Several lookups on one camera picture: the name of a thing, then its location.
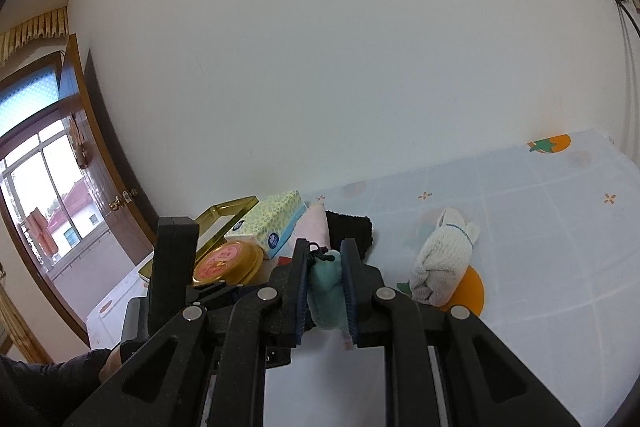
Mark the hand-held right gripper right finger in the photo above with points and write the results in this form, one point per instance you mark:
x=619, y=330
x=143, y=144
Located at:
x=351, y=302

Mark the gold rectangular tin box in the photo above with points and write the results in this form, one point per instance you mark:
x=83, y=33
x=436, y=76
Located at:
x=227, y=219

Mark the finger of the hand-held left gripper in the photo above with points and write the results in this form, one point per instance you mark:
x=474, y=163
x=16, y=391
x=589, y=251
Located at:
x=212, y=289

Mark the hanging door decoration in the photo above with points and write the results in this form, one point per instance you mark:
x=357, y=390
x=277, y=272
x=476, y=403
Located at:
x=81, y=142

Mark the black fuzzy cloth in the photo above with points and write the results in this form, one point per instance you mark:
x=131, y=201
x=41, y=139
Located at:
x=352, y=227

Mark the grey white sock bundle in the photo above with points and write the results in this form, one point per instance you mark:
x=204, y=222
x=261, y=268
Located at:
x=442, y=257

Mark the window with brown frame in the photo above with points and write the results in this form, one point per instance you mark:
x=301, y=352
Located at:
x=35, y=187

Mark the round gold tin lid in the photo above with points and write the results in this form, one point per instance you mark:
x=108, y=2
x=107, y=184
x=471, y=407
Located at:
x=227, y=263

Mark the orange hanging laundry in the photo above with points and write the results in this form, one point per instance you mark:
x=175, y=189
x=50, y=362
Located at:
x=42, y=232

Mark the yellow patterned tissue box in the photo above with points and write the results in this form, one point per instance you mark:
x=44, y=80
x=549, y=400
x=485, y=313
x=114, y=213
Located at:
x=270, y=222

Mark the pink cloth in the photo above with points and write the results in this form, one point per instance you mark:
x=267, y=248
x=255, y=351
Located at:
x=314, y=227

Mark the yellow curtain valance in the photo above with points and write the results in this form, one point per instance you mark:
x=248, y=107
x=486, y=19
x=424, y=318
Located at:
x=35, y=29

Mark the teal sock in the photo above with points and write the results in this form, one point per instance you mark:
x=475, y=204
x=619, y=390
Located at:
x=326, y=297

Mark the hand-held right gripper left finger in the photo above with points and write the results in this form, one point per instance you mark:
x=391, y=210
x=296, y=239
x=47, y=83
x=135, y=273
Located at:
x=300, y=302

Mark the wooden door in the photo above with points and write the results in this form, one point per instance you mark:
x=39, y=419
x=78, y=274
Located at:
x=107, y=167

